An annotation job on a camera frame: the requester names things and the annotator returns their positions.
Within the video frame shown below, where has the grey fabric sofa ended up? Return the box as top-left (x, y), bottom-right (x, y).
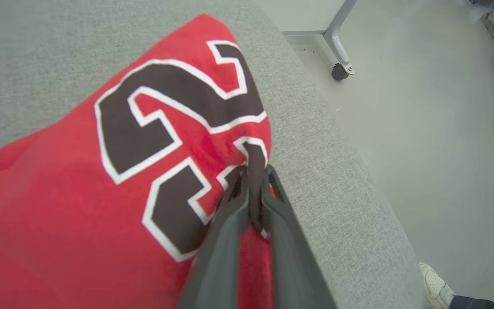
top-left (0, 0), bottom-right (425, 309)

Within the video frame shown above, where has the white sneaker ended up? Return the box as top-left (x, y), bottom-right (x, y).
top-left (419, 263), bottom-right (457, 309)

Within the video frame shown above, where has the red jersey with white sleeves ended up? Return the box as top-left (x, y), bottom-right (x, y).
top-left (0, 13), bottom-right (275, 309)

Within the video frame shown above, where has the dark blue trouser leg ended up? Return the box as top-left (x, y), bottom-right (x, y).
top-left (449, 294), bottom-right (494, 309)

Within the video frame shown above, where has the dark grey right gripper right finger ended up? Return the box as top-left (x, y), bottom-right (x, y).
top-left (260, 165), bottom-right (337, 309)

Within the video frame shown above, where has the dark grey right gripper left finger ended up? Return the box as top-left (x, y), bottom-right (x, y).
top-left (178, 167), bottom-right (250, 309)

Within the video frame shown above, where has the grey table leg with caster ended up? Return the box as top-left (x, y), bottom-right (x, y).
top-left (280, 0), bottom-right (358, 81)

